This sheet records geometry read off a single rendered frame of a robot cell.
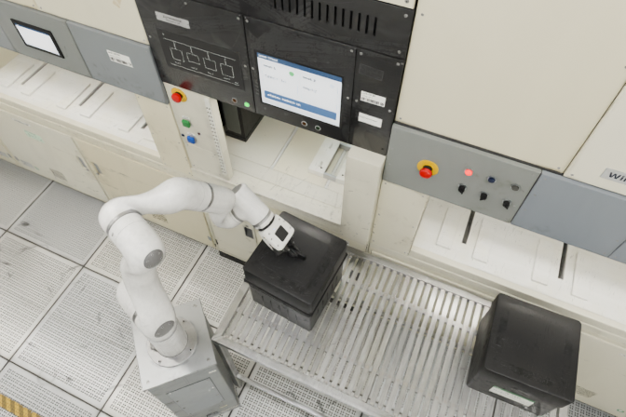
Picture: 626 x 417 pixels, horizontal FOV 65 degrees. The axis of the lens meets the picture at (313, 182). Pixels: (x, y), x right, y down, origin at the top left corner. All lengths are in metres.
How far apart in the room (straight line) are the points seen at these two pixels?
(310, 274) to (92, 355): 1.57
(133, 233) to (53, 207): 2.25
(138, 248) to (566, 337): 1.41
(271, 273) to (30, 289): 1.87
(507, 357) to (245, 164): 1.33
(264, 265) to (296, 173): 0.59
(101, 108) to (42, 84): 0.39
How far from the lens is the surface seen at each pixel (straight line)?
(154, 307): 1.62
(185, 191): 1.37
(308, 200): 2.15
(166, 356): 2.03
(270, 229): 1.70
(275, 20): 1.44
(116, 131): 2.61
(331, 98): 1.53
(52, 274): 3.31
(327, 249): 1.81
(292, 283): 1.76
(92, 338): 3.04
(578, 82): 1.32
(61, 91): 2.93
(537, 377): 1.84
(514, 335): 1.86
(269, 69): 1.57
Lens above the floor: 2.66
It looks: 54 degrees down
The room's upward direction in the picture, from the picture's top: straight up
